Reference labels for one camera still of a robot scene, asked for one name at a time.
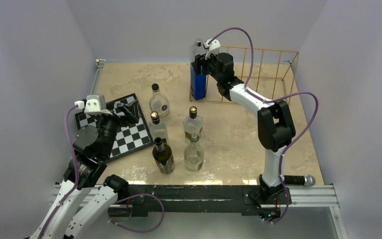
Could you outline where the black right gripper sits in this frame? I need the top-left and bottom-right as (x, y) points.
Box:
(191, 49), (221, 82)

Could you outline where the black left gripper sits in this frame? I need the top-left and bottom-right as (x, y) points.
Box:
(95, 99), (139, 157)

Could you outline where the tall blue glass bottle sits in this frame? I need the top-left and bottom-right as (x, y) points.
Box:
(190, 38), (206, 100)

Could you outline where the round clear flask bottle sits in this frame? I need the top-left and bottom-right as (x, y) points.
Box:
(149, 83), (171, 123)

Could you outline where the clear square bottle gold label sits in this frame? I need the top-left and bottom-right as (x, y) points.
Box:
(149, 112), (170, 144)

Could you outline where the dark green wine bottle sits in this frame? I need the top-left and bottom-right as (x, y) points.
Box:
(152, 137), (175, 174)

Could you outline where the clear square bottle black label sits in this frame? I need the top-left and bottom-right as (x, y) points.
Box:
(183, 106), (203, 143)

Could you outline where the clear Louis Casbao champagne bottle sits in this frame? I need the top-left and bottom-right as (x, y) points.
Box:
(184, 133), (204, 172)

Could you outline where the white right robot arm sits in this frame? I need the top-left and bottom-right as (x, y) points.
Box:
(192, 53), (296, 203)

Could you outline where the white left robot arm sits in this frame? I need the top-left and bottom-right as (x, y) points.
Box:
(30, 96), (139, 239)

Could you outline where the black white chessboard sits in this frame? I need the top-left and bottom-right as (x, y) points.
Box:
(75, 93), (155, 162)

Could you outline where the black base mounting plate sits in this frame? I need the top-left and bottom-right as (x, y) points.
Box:
(108, 175), (292, 218)

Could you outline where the black silver microphone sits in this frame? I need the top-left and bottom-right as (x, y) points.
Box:
(284, 175), (316, 187)

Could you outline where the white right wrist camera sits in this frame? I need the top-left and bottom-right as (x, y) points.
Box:
(203, 38), (221, 60)

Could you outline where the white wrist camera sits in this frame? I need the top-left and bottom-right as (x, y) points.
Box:
(203, 38), (221, 60)
(84, 94), (107, 115)

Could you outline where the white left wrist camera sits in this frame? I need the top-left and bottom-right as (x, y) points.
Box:
(84, 94), (107, 115)

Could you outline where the gold wire wine rack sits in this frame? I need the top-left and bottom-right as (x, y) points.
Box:
(190, 45), (299, 104)

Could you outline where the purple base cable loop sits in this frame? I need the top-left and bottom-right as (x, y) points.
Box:
(107, 193), (164, 233)

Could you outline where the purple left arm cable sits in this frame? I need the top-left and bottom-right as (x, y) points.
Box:
(37, 101), (86, 239)

